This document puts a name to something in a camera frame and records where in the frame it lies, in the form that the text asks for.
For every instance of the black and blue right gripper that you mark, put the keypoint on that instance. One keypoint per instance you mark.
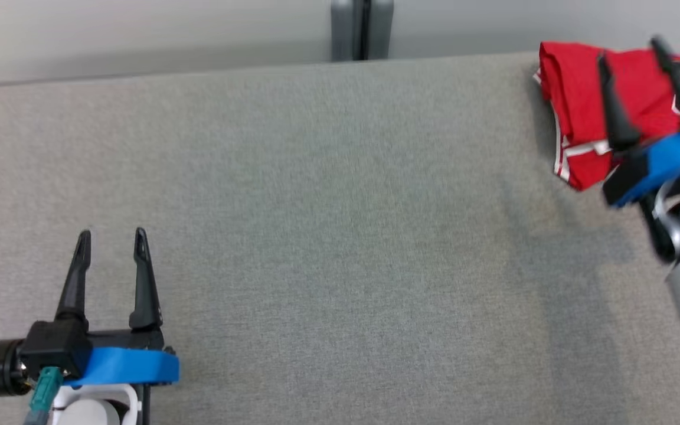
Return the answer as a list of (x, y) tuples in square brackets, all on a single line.
[(664, 159)]

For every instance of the grey partition post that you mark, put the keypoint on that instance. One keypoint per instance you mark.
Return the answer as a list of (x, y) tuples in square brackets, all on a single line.
[(346, 29), (381, 29)]

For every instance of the grey fabric upholstered bench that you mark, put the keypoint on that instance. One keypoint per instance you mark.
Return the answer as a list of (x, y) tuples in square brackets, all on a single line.
[(316, 236)]

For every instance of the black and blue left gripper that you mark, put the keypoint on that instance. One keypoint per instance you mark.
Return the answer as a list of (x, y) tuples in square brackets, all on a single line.
[(127, 366)]

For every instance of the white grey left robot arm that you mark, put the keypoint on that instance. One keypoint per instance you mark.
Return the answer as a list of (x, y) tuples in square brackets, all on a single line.
[(92, 413)]

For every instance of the red white printed t-shirt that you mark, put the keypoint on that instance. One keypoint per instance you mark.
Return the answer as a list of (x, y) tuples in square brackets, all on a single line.
[(576, 94)]

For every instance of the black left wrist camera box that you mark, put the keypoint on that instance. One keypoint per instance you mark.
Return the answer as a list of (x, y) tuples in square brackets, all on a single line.
[(54, 348)]

